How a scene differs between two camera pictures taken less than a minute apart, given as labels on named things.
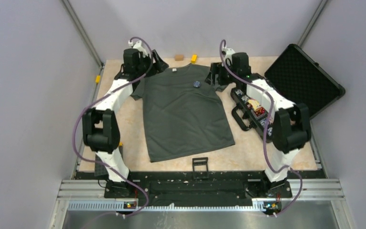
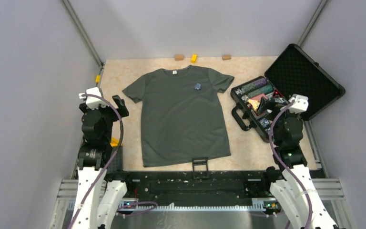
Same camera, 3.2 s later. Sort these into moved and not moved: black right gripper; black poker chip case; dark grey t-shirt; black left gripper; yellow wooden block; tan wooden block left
Moved: black left gripper; black right gripper; dark grey t-shirt
Not moved: yellow wooden block; tan wooden block left; black poker chip case
